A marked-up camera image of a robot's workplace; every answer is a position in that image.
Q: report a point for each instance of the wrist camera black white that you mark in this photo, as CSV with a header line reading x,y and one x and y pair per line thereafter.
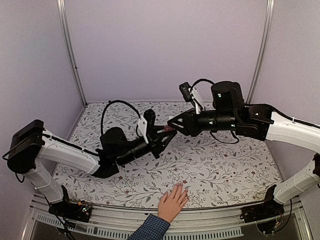
x,y
145,123
191,95

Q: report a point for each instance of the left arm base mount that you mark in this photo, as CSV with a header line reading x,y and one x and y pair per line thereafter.
x,y
80,211

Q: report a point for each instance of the front aluminium rail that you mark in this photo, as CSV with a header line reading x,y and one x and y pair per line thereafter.
x,y
123,223

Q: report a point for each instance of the floral patterned table mat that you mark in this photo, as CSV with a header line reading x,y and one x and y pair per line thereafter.
x,y
216,170

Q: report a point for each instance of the pink nail polish bottle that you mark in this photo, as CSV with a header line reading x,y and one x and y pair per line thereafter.
x,y
167,128

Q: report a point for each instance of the person's bare hand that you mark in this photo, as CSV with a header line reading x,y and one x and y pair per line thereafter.
x,y
172,203

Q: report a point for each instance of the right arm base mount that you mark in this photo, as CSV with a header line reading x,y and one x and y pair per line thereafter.
x,y
269,208

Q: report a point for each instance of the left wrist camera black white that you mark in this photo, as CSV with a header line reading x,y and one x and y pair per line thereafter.
x,y
145,123

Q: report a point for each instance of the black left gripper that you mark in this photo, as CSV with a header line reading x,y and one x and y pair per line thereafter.
x,y
156,140

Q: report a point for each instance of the blue checked sleeve forearm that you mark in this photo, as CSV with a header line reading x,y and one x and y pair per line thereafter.
x,y
153,228

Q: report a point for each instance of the left aluminium frame post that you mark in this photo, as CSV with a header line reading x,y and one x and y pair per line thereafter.
x,y
61,6

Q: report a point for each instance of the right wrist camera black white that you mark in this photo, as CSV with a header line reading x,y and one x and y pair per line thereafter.
x,y
191,95

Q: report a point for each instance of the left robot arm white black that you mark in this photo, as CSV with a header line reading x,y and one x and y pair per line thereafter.
x,y
33,142

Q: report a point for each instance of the right aluminium frame post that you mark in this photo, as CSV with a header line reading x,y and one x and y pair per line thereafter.
x,y
270,5

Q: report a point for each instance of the aluminium frame post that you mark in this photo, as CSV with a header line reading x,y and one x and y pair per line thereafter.
x,y
61,6
270,5

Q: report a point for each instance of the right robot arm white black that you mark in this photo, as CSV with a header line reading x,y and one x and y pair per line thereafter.
x,y
257,121

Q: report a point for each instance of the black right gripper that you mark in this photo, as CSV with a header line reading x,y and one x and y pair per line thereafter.
x,y
190,126

